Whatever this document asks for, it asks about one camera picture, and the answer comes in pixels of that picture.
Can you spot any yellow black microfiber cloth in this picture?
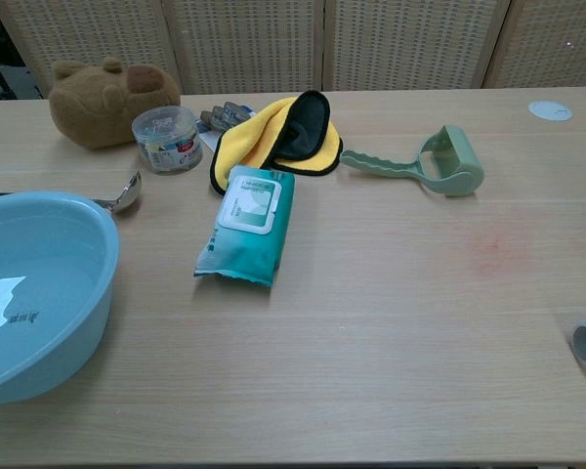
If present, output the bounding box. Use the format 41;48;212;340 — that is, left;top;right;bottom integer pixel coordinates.
209;89;345;195

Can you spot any green lint roller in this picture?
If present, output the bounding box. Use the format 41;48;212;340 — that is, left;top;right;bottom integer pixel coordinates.
340;124;485;198

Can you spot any packet of binder clips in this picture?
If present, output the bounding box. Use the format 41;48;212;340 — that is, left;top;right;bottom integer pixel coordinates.
195;101;258;153

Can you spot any clear plastic clip jar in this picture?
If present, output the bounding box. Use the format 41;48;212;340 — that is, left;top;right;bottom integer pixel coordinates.
131;107;204;175

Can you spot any blue plastic basin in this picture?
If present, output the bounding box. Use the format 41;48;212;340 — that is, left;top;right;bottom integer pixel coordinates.
0;191;122;408

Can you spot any woven folding screen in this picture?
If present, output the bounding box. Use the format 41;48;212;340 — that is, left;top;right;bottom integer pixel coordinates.
0;0;586;98

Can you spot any brown plush capybara toy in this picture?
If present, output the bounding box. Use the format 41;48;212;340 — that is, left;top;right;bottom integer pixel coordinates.
48;57;183;150

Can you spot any metal ladle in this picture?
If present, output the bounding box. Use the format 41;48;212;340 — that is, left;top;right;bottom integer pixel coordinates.
0;169;144;215

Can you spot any teal wet wipes pack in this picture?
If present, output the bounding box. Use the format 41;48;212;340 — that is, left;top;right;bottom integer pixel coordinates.
192;164;297;287

